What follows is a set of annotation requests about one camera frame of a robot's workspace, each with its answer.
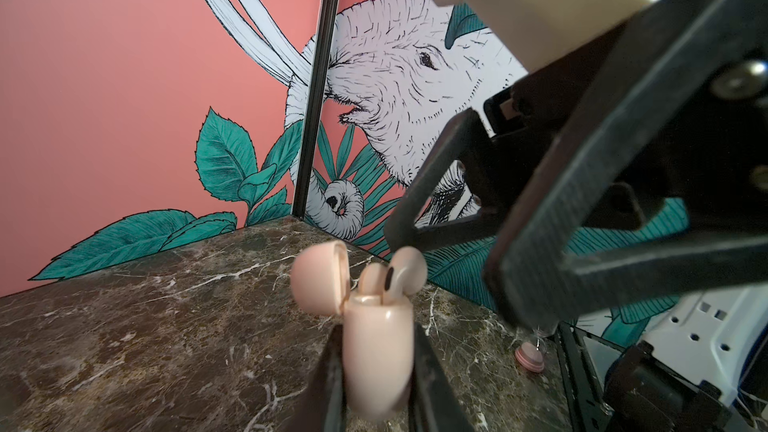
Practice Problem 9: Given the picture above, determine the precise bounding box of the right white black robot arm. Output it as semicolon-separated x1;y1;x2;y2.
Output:
385;0;767;431

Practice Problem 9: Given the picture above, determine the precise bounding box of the pink open case at edge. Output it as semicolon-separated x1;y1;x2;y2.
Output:
515;342;545;373

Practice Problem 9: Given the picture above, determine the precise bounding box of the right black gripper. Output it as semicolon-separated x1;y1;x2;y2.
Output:
485;0;767;327

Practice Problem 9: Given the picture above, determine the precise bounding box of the pink earbud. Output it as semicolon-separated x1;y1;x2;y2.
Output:
382;246;428;305

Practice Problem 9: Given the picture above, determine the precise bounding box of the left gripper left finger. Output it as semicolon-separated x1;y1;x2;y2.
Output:
286;325;347;432

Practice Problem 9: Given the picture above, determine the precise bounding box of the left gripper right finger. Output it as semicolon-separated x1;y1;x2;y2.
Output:
409;323;474;432

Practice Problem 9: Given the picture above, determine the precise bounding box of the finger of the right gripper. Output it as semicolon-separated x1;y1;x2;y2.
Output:
383;109;510;251

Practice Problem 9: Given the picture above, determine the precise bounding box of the pink earbuds charging case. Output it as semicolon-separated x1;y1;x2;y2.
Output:
290;240;415;422

